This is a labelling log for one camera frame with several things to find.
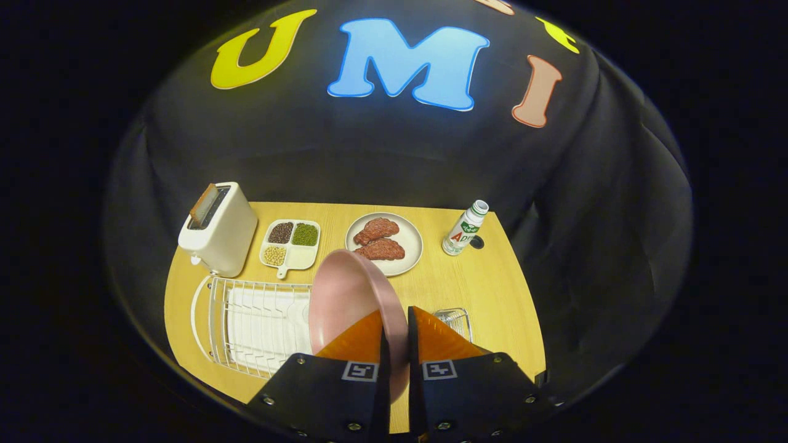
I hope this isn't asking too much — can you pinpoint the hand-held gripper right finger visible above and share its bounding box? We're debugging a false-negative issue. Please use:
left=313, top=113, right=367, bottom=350
left=408, top=306, right=558, bottom=442

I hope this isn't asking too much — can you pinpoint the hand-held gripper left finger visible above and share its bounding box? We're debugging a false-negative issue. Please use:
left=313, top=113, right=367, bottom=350
left=246, top=309, right=392, bottom=443

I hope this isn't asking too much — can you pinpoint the metal wire basket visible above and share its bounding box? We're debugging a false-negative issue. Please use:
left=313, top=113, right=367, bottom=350
left=433, top=308, right=473, bottom=344

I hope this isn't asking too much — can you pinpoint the pink plate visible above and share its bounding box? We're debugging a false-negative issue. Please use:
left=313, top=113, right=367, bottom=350
left=308, top=249, right=410, bottom=404

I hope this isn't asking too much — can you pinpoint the white wire dish rack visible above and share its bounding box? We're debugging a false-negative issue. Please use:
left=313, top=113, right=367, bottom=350
left=191, top=274, right=315, bottom=379

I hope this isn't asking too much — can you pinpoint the beige plate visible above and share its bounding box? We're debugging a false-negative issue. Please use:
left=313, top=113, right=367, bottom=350
left=345, top=212, right=424, bottom=277

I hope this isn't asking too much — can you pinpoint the reddish meat piece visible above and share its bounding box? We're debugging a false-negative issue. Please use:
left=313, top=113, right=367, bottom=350
left=355, top=238, right=406, bottom=261
left=353, top=217, right=400, bottom=246

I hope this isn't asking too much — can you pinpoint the white drip tray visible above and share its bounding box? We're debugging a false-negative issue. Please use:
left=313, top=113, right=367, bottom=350
left=227, top=288, right=313, bottom=373

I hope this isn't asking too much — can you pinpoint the white drink bottle green cap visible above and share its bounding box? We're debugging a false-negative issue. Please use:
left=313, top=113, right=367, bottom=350
left=441, top=200, right=489, bottom=256

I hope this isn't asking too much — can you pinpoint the white divided tray with beans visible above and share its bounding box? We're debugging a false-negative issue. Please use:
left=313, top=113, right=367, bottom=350
left=259, top=219, right=321, bottom=280

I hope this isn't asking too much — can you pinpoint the white toaster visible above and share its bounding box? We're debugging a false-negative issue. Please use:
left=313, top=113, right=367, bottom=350
left=178, top=182, right=259, bottom=278

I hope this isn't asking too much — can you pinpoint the toast slice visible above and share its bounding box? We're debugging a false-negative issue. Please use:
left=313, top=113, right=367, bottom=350
left=189, top=183, right=219, bottom=225

